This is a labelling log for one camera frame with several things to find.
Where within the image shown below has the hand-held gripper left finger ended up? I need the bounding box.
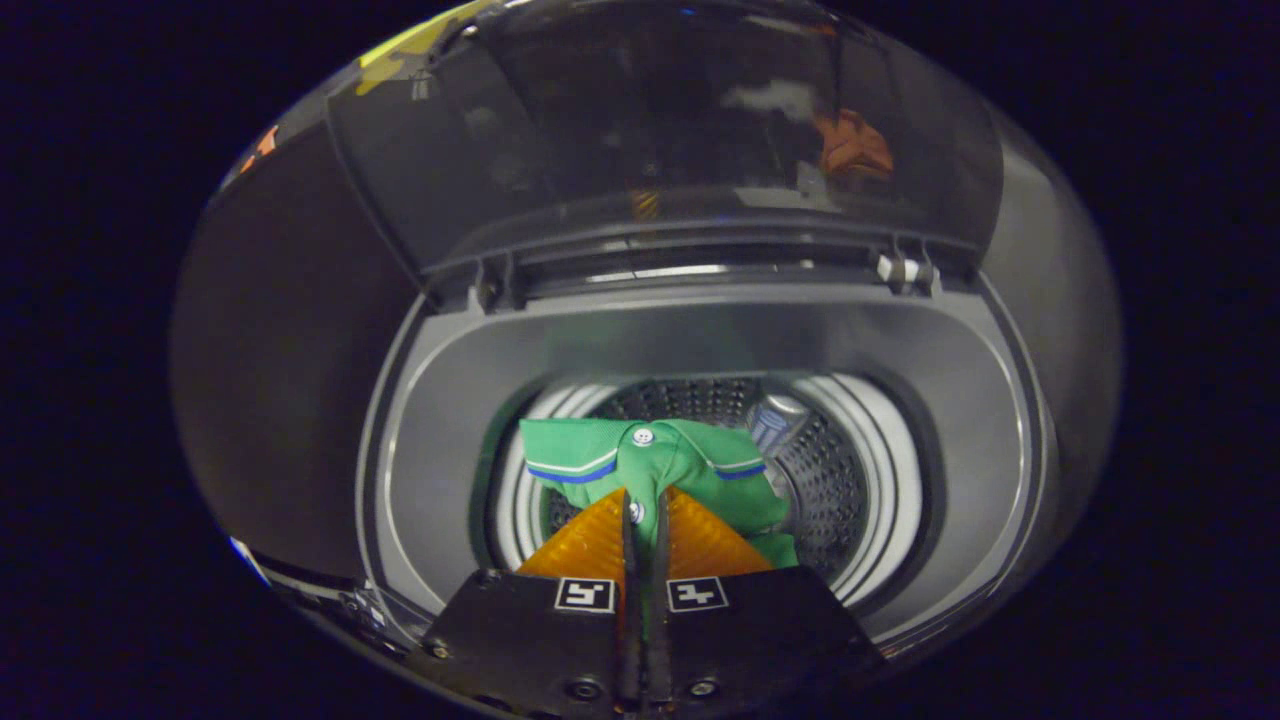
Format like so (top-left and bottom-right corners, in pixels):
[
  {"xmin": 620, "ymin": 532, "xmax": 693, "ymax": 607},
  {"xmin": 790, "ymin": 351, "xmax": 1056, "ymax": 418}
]
[{"xmin": 420, "ymin": 488, "xmax": 633, "ymax": 720}]

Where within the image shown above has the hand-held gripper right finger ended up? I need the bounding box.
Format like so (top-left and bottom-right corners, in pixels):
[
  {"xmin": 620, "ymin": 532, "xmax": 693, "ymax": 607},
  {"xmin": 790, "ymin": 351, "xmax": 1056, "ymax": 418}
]
[{"xmin": 645, "ymin": 486, "xmax": 886, "ymax": 706}]

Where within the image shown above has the green polo shirt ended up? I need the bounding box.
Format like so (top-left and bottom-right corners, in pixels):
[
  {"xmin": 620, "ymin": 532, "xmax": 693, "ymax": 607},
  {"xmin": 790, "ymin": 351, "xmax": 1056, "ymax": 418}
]
[{"xmin": 520, "ymin": 418, "xmax": 799, "ymax": 569}]

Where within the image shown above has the dark washing machine lid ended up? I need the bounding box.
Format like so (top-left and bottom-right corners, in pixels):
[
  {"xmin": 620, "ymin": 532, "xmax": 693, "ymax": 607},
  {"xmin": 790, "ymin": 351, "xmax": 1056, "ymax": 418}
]
[{"xmin": 325, "ymin": 0, "xmax": 1006, "ymax": 291}]

